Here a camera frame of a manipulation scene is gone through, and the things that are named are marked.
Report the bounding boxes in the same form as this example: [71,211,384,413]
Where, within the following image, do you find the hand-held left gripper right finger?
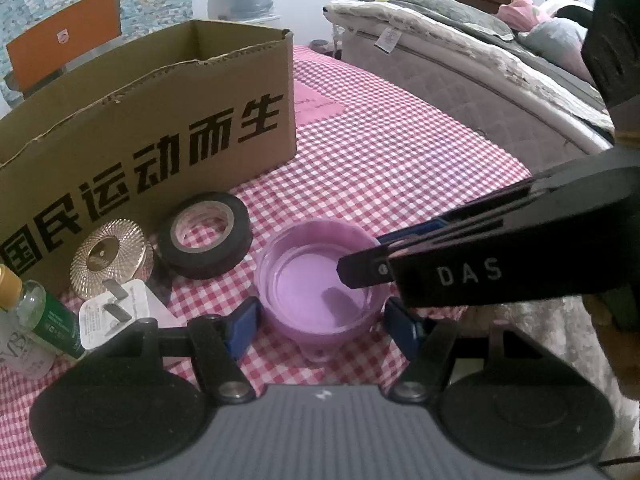
[384,296,531,403]

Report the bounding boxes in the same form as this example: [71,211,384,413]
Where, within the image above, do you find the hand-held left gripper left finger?
[100,296,263,403]

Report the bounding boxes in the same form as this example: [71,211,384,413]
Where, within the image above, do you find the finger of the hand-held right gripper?
[337,244,402,289]
[375,175,541,256]

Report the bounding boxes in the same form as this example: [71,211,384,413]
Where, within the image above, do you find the purple plastic bowl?
[254,219,393,363]

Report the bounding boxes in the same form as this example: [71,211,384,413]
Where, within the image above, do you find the white charger plug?
[79,280,173,351]

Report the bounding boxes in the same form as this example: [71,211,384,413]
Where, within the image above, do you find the brown cardboard box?
[0,19,297,281]

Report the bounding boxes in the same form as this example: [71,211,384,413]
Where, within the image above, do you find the white plastic bottle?
[0,310,56,378]

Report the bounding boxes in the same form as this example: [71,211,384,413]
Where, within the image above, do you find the person's right hand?
[582,295,640,403]

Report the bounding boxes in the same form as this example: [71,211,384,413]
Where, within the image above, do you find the red checkered tablecloth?
[0,45,538,480]

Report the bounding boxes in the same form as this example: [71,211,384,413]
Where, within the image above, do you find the black tape roll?
[159,191,253,281]

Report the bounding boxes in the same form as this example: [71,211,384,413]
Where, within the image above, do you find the grey quilted mattress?
[325,2,616,176]

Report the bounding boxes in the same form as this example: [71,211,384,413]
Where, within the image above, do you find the gold-lidded cosmetic jar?
[70,219,171,303]

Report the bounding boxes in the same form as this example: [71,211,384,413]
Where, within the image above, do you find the white fleece mattress pad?
[322,0,616,131]

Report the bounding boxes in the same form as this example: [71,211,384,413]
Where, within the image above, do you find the green dropper bottle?
[0,265,88,361]

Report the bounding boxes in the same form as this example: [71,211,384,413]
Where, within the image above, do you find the light grey pillow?
[517,17,591,68]

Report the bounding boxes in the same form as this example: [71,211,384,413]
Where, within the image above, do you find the grey blanket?
[390,0,516,41]

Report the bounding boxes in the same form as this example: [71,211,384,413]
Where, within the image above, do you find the pink cloth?
[500,0,548,31]

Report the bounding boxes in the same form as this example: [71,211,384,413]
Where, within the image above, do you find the orange and white product box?
[6,0,122,101]

